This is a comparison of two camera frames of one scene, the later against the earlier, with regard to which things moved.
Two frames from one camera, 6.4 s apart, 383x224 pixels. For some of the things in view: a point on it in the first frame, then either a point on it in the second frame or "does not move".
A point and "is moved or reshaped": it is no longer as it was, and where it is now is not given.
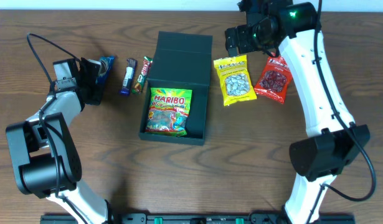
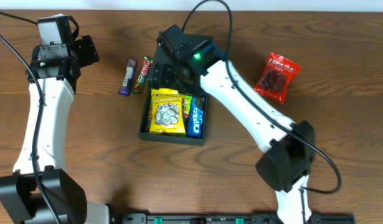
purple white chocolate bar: [129, 76] does not move
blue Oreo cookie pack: [100, 80] → [195, 123]
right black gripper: [233, 39] → [164, 74]
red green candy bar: [140, 81] does not move
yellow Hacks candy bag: [236, 81] is moved or reshaped
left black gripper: [86, 80] → [88, 50]
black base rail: [197, 218] does not move
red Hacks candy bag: [274, 81] does not move
